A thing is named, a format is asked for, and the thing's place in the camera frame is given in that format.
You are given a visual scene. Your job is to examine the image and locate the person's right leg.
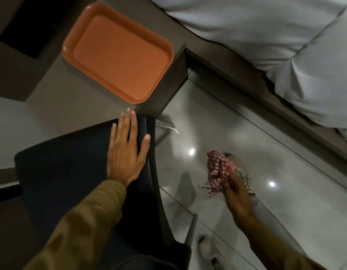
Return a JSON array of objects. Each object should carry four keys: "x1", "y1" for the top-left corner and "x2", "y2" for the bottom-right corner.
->
[{"x1": 248, "y1": 189, "x2": 306, "y2": 256}]

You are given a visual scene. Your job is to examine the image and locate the person's white shoe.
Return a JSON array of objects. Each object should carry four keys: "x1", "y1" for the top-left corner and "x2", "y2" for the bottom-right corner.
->
[
  {"x1": 197, "y1": 234, "x2": 228, "y2": 270},
  {"x1": 223, "y1": 153, "x2": 257, "y2": 198}
]

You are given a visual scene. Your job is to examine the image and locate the white duvet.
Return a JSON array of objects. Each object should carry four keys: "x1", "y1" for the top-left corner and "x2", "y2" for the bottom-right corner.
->
[{"x1": 264, "y1": 2, "x2": 347, "y2": 138}]

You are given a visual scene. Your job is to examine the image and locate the person's right forearm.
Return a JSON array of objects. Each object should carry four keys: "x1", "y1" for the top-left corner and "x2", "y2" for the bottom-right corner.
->
[{"x1": 241, "y1": 219, "x2": 329, "y2": 270}]

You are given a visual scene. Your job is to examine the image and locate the person's right white shoe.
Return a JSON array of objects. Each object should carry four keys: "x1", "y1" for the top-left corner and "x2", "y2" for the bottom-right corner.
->
[{"x1": 223, "y1": 153, "x2": 257, "y2": 198}]

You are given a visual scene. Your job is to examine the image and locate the orange plastic tray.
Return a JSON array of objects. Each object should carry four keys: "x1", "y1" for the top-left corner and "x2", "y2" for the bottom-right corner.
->
[{"x1": 62, "y1": 2, "x2": 175, "y2": 105}]

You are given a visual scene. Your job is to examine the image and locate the person's right hand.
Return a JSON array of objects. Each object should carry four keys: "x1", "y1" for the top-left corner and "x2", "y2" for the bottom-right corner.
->
[{"x1": 223, "y1": 171, "x2": 260, "y2": 231}]

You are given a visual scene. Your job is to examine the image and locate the person's left hand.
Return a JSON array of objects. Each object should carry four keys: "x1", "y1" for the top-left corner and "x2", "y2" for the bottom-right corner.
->
[{"x1": 106, "y1": 107, "x2": 151, "y2": 189}]

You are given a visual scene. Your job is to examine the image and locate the red white checkered cloth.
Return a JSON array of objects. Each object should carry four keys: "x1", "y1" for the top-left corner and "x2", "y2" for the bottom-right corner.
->
[{"x1": 198, "y1": 150, "x2": 238, "y2": 198}]

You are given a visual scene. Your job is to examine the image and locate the dark blue chair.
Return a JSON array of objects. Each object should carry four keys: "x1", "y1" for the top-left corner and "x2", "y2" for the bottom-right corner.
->
[{"x1": 14, "y1": 113, "x2": 199, "y2": 270}]

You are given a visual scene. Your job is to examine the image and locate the grey brown bedside table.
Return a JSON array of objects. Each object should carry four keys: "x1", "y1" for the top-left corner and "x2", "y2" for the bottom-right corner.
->
[{"x1": 25, "y1": 0, "x2": 190, "y2": 130}]

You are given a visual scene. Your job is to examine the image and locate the person's left white shoe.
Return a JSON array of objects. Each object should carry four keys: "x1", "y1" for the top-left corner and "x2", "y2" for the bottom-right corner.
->
[{"x1": 197, "y1": 234, "x2": 228, "y2": 270}]

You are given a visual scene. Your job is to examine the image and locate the person's left forearm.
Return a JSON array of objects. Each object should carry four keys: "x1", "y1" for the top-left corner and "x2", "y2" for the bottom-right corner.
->
[{"x1": 23, "y1": 180, "x2": 128, "y2": 270}]

